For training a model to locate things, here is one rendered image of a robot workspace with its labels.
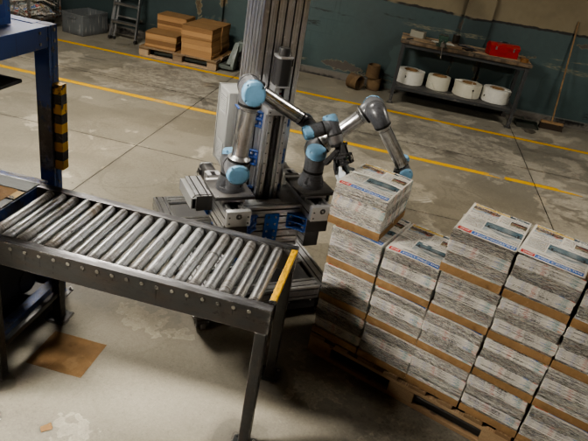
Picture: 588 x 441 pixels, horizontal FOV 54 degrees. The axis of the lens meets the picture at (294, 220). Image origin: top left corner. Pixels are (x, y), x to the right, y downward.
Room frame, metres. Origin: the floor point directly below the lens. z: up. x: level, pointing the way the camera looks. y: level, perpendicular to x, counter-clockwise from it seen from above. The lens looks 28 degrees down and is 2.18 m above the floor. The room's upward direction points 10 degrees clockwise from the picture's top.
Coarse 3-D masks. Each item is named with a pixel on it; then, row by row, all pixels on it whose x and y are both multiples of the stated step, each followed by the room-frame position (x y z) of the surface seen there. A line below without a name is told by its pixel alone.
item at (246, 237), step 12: (60, 192) 2.48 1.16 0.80; (72, 192) 2.50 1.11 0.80; (108, 204) 2.45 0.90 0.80; (120, 204) 2.47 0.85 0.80; (156, 216) 2.42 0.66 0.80; (168, 216) 2.44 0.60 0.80; (192, 228) 2.39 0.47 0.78; (204, 228) 2.39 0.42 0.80; (216, 228) 2.40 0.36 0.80; (216, 240) 2.38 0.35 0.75; (252, 240) 2.36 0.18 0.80; (264, 240) 2.38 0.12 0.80; (240, 252) 2.36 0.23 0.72; (288, 252) 2.33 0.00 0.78; (264, 264) 2.35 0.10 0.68
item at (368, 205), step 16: (352, 176) 2.72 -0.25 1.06; (336, 192) 2.61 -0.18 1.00; (352, 192) 2.57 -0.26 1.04; (368, 192) 2.55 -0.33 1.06; (384, 192) 2.58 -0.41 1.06; (336, 208) 2.61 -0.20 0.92; (352, 208) 2.57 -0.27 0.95; (368, 208) 2.53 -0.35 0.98; (384, 208) 2.50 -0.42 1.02; (368, 224) 2.53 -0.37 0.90; (384, 224) 2.55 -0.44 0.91
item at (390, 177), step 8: (360, 168) 2.84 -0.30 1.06; (368, 168) 2.86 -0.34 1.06; (376, 168) 2.88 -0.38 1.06; (376, 176) 2.78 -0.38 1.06; (384, 176) 2.80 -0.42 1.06; (392, 176) 2.81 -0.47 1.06; (400, 176) 2.84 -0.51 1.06; (400, 184) 2.73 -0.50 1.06; (408, 184) 2.75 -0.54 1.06; (408, 192) 2.79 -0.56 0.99; (400, 208) 2.74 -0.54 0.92
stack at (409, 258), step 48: (336, 240) 2.59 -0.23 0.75; (384, 240) 2.54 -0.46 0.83; (432, 240) 2.63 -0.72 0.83; (336, 288) 2.56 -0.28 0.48; (432, 288) 2.34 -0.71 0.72; (480, 288) 2.24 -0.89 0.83; (336, 336) 2.53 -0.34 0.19; (384, 336) 2.41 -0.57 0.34; (432, 336) 2.30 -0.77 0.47; (480, 336) 2.20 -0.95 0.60; (528, 336) 2.12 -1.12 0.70; (432, 384) 2.27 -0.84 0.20; (480, 384) 2.17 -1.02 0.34; (528, 384) 2.07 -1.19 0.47; (480, 432) 2.12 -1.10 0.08
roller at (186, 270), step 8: (208, 232) 2.37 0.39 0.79; (208, 240) 2.29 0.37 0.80; (200, 248) 2.20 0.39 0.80; (208, 248) 2.25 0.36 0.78; (192, 256) 2.12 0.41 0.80; (200, 256) 2.15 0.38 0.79; (184, 264) 2.07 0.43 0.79; (192, 264) 2.07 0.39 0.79; (184, 272) 1.99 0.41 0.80; (184, 280) 1.96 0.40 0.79
